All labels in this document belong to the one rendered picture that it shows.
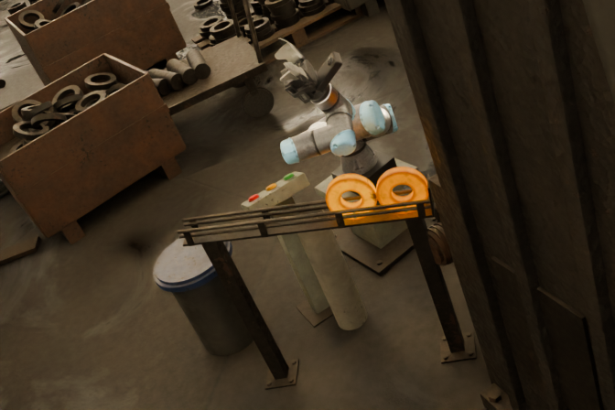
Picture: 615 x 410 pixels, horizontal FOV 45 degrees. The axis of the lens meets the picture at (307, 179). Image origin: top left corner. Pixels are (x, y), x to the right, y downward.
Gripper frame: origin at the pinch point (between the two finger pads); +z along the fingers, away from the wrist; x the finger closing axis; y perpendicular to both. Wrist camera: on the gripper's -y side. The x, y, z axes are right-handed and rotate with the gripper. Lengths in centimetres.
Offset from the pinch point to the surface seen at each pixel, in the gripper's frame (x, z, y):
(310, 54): 215, -214, 86
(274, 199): 5, -62, 47
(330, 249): -13, -79, 38
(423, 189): -25, -52, -8
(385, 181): -21.2, -45.2, -0.6
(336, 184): -17.9, -39.5, 12.6
